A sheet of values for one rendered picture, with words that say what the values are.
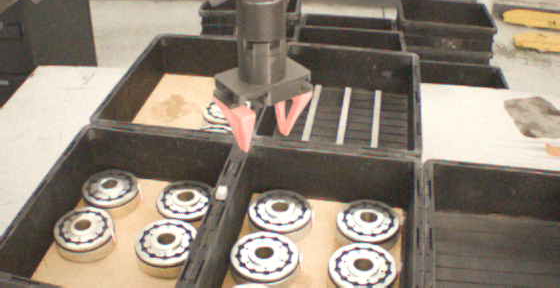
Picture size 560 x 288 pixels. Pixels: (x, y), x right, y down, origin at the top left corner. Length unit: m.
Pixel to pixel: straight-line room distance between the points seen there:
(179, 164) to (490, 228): 0.55
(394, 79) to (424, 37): 1.09
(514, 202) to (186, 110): 0.70
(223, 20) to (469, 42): 0.99
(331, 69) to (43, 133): 0.73
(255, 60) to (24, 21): 1.71
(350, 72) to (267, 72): 0.68
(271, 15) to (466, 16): 2.12
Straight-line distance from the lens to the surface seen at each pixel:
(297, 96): 0.77
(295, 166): 1.04
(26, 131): 1.62
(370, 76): 1.39
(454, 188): 1.05
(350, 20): 2.73
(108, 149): 1.14
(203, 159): 1.08
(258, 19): 0.70
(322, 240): 1.00
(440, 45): 2.50
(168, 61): 1.47
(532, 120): 1.66
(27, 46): 2.39
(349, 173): 1.04
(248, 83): 0.74
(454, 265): 0.99
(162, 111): 1.34
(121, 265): 0.98
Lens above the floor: 1.51
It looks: 33 degrees down
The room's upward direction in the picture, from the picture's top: straight up
